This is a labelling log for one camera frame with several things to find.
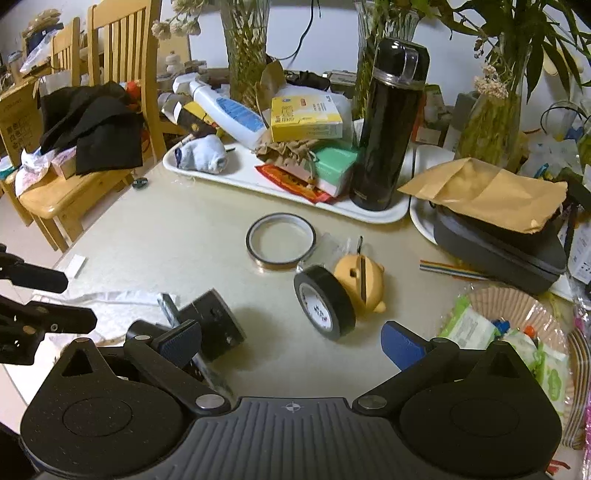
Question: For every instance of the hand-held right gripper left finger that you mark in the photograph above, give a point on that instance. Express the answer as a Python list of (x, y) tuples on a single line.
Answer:
[(180, 342)]

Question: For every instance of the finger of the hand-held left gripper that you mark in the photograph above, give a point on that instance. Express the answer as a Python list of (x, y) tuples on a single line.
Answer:
[(39, 278), (57, 319)]

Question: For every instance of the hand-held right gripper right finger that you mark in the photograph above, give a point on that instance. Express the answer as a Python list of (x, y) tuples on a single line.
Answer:
[(399, 347)]

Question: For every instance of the yellow bear case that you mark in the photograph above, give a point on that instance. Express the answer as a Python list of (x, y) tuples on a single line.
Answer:
[(348, 288)]

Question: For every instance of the black tape roll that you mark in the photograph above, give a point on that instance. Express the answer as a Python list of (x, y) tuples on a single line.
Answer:
[(334, 295)]

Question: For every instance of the white paper slip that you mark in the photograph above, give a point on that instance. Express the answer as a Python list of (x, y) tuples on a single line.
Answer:
[(71, 265)]

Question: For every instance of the black square device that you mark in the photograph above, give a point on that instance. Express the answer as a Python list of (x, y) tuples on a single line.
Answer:
[(217, 318)]

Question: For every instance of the white plastic wrap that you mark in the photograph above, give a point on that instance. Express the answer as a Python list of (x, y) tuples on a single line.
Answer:
[(115, 318)]

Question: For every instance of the green wipes packet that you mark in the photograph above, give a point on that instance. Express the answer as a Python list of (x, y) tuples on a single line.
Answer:
[(466, 323), (551, 378)]

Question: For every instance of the large wooden chair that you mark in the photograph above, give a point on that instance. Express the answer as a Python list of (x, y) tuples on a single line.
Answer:
[(60, 203)]

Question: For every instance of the patterned tissue packet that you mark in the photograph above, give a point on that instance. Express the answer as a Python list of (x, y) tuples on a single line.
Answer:
[(32, 173)]

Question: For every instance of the clear plastic sleeve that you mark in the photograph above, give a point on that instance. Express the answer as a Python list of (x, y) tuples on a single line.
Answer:
[(330, 249)]

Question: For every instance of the grey zip case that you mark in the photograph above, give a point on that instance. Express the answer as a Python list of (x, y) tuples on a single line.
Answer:
[(489, 251)]

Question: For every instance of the white plate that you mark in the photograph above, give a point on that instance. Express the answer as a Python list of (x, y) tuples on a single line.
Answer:
[(421, 217)]

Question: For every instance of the small black object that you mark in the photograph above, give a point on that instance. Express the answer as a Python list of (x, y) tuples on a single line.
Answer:
[(140, 182)]

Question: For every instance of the cardboard box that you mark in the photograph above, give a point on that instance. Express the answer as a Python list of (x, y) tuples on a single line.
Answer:
[(18, 124)]

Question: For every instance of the black cloth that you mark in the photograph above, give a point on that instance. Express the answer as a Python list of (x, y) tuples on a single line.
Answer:
[(92, 124)]

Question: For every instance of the white rectangular tray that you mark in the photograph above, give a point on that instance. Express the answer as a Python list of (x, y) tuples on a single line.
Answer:
[(240, 179)]

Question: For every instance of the kraft paper envelope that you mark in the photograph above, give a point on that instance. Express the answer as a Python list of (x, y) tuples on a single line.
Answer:
[(485, 189)]

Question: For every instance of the stack of flat paper liners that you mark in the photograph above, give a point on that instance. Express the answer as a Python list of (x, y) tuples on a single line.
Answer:
[(579, 392)]

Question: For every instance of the white sock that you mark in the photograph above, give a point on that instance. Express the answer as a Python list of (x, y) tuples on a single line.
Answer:
[(203, 154)]

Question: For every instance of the red packet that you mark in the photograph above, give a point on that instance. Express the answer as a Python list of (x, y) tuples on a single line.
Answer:
[(277, 177)]

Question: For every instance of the green and white box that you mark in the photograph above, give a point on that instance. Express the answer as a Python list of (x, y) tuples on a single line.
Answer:
[(334, 164)]

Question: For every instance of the red toy figure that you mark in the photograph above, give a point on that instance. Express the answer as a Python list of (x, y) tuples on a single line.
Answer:
[(133, 94)]

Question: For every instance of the black thermos bottle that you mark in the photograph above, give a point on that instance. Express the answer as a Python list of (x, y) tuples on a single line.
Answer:
[(383, 138)]

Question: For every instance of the crumpled brown paper bag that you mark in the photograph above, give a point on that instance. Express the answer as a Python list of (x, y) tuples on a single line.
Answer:
[(286, 150)]

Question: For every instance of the black and yellow box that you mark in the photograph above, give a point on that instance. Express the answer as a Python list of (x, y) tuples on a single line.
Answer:
[(194, 117)]

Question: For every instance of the small wooden chair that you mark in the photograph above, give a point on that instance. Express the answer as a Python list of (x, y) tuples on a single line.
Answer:
[(62, 50)]

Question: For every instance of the white bottle with blue label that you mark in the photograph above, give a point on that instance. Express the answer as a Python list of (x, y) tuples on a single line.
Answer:
[(226, 113)]

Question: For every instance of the white and green carton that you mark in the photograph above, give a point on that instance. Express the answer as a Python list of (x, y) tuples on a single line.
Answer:
[(434, 115)]

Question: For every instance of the grey box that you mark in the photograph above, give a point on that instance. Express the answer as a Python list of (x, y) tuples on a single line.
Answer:
[(461, 120)]

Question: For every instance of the glass vase with green stems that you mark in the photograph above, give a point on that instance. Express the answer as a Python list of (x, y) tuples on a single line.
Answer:
[(489, 129)]

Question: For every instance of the white plastic packet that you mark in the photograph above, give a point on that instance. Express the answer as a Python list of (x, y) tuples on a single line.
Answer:
[(339, 108)]

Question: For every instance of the white plastic bags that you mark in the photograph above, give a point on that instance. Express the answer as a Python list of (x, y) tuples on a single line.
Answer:
[(554, 147)]

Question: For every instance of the cardboard board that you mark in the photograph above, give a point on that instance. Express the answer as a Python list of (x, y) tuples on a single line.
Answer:
[(178, 48)]

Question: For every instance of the wide glass vase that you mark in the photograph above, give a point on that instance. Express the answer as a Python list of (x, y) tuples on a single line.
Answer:
[(369, 69)]

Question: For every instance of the black pouch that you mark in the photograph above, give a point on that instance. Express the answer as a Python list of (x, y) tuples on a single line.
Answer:
[(309, 78)]

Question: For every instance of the dried white flowers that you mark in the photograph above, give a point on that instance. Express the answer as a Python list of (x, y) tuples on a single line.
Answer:
[(178, 25)]

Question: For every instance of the tall glass vase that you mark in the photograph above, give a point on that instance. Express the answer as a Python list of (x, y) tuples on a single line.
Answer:
[(244, 60)]

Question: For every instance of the green leafy plant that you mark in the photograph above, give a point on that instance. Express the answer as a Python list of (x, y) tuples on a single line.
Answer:
[(535, 55)]

